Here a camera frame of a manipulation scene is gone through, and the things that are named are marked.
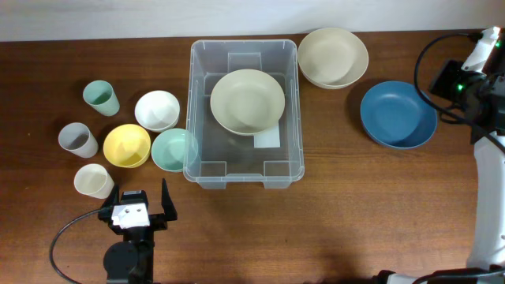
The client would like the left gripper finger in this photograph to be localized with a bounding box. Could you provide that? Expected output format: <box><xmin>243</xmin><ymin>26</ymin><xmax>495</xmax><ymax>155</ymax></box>
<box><xmin>161</xmin><ymin>178</ymin><xmax>176</xmax><ymax>215</ymax></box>
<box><xmin>101</xmin><ymin>185</ymin><xmax>119</xmax><ymax>209</ymax></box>

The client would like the blue wide bowl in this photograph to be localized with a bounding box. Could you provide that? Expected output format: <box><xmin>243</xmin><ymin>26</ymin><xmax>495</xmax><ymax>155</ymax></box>
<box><xmin>360</xmin><ymin>80</ymin><xmax>438</xmax><ymax>149</ymax></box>

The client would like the cream wide bowl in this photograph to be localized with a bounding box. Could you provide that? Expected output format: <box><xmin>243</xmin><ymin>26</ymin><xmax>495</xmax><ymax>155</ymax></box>
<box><xmin>210</xmin><ymin>69</ymin><xmax>286</xmax><ymax>136</ymax></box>
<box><xmin>297</xmin><ymin>28</ymin><xmax>369</xmax><ymax>89</ymax></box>

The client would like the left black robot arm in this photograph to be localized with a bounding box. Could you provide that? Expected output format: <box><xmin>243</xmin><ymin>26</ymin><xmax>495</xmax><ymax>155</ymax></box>
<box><xmin>98</xmin><ymin>179</ymin><xmax>178</xmax><ymax>283</ymax></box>

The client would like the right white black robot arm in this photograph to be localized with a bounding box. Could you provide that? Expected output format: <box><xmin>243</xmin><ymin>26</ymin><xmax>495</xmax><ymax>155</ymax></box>
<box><xmin>360</xmin><ymin>27</ymin><xmax>504</xmax><ymax>283</ymax></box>

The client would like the cream plastic cup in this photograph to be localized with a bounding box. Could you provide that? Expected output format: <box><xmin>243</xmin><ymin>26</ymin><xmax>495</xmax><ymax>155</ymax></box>
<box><xmin>73</xmin><ymin>163</ymin><xmax>114</xmax><ymax>199</ymax></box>

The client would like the yellow small bowl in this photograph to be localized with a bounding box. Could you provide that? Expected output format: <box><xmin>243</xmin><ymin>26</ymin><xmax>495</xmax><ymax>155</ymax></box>
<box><xmin>103</xmin><ymin>124</ymin><xmax>152</xmax><ymax>168</ymax></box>

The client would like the green small bowl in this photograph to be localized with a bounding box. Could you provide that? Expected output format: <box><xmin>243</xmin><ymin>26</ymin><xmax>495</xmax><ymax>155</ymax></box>
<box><xmin>151</xmin><ymin>129</ymin><xmax>186</xmax><ymax>172</ymax></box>

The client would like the clear plastic storage bin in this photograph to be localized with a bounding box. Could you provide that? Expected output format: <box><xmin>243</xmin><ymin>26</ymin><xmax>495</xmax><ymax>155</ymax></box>
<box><xmin>183</xmin><ymin>39</ymin><xmax>305</xmax><ymax>189</ymax></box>

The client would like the grey plastic cup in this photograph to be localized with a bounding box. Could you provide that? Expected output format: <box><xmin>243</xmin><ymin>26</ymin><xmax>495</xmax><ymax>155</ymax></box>
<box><xmin>58</xmin><ymin>122</ymin><xmax>99</xmax><ymax>159</ymax></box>

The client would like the white small bowl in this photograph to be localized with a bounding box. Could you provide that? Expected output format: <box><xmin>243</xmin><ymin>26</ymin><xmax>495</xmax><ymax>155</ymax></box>
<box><xmin>134</xmin><ymin>90</ymin><xmax>181</xmax><ymax>133</ymax></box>

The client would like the green plastic cup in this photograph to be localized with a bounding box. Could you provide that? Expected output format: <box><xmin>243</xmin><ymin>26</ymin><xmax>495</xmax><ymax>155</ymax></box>
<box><xmin>83</xmin><ymin>80</ymin><xmax>120</xmax><ymax>117</ymax></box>

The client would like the white label in bin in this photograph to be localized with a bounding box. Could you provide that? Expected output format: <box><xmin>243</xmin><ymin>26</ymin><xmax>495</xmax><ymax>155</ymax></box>
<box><xmin>253</xmin><ymin>124</ymin><xmax>281</xmax><ymax>148</ymax></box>

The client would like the left black cable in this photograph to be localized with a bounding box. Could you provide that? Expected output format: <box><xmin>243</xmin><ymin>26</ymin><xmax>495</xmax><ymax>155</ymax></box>
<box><xmin>49</xmin><ymin>207</ymin><xmax>104</xmax><ymax>284</ymax></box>

